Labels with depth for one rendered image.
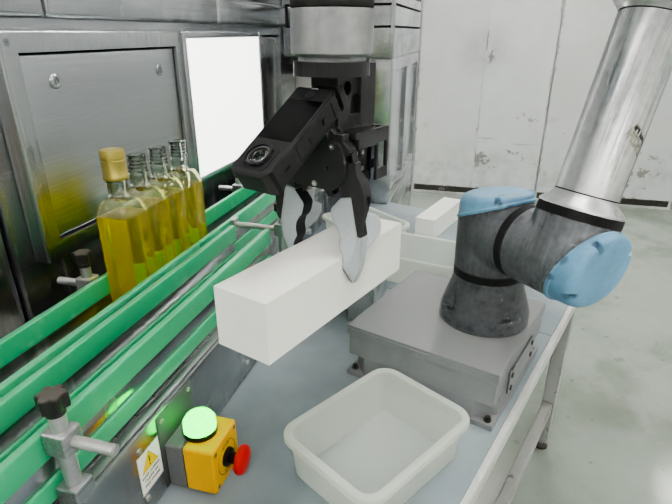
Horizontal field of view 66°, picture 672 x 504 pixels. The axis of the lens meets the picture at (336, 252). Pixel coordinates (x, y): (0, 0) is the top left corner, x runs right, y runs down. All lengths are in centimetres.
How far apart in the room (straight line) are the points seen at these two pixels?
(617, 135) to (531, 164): 388
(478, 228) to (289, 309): 44
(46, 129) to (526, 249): 73
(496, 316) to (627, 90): 38
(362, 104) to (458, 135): 406
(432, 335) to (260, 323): 48
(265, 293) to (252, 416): 45
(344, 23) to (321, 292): 24
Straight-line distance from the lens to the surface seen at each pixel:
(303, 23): 48
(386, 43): 177
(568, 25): 454
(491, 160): 461
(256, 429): 85
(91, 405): 63
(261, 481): 78
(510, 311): 90
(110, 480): 67
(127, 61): 108
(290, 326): 47
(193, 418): 73
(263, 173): 43
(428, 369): 86
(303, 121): 46
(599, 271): 76
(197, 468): 75
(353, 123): 52
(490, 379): 82
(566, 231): 75
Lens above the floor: 132
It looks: 23 degrees down
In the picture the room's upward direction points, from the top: straight up
